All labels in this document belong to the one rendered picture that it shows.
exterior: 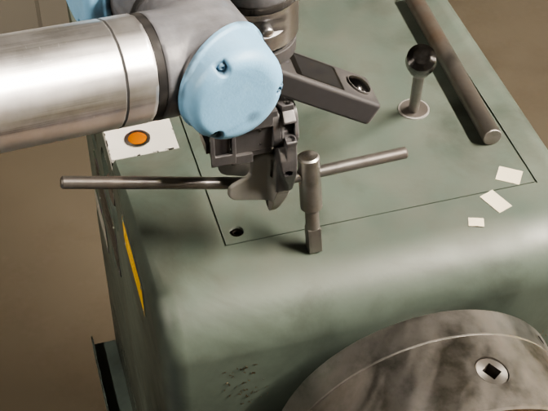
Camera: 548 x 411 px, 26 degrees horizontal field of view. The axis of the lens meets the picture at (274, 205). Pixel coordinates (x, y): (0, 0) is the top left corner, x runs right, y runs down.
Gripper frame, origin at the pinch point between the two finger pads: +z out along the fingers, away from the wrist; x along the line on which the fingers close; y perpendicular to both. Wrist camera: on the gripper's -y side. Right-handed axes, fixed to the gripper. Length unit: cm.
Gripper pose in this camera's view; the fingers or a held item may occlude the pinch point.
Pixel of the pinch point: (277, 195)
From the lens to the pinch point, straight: 115.7
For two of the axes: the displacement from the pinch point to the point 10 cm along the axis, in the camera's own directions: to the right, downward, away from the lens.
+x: 2.8, 6.8, -6.8
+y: -9.6, 1.9, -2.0
